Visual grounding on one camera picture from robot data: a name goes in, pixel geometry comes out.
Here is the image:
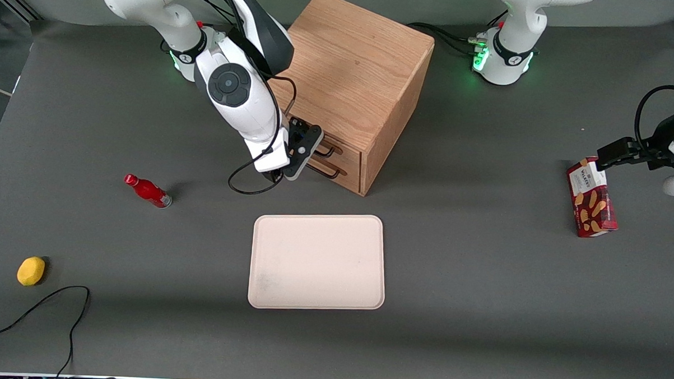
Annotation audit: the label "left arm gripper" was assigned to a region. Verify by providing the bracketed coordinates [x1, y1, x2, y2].
[595, 98, 674, 174]

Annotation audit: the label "wooden drawer with inside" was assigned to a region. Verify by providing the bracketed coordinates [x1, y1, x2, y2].
[315, 134, 364, 178]

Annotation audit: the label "wooden drawer kept shut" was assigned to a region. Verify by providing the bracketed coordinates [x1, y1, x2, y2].
[303, 155, 364, 195]

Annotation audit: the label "oak wooden drawer cabinet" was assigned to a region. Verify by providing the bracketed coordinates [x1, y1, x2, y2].
[264, 0, 437, 200]

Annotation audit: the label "red shortbread cookie box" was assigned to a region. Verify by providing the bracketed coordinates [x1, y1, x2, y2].
[564, 155, 621, 239]

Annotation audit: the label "cream plastic tray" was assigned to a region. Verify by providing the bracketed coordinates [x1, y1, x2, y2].
[247, 211, 388, 313]

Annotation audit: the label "small red bottle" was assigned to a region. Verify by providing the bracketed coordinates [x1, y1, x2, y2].
[123, 174, 174, 209]

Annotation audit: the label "yellow lemon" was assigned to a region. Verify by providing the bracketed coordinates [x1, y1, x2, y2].
[16, 256, 47, 288]

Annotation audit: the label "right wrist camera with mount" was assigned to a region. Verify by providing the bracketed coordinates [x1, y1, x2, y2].
[284, 117, 325, 183]

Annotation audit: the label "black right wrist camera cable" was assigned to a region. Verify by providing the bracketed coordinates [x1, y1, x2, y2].
[227, 72, 298, 197]

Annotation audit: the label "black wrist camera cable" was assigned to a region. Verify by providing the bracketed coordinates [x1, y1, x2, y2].
[633, 84, 674, 160]
[227, 72, 298, 197]

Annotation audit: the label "black left wrist camera cable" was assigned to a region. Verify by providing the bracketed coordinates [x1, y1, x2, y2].
[633, 84, 674, 160]

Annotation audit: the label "black right arm base cables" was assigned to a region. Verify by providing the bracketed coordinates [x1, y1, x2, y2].
[189, 0, 235, 26]

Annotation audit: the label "black arm base cables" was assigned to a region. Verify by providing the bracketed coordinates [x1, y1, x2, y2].
[406, 7, 510, 57]
[189, 0, 235, 26]

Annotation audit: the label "black left arm base cables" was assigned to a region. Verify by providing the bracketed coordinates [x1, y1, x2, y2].
[406, 7, 510, 57]

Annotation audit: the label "thin black table cable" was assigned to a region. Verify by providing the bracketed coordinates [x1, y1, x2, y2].
[0, 283, 91, 379]

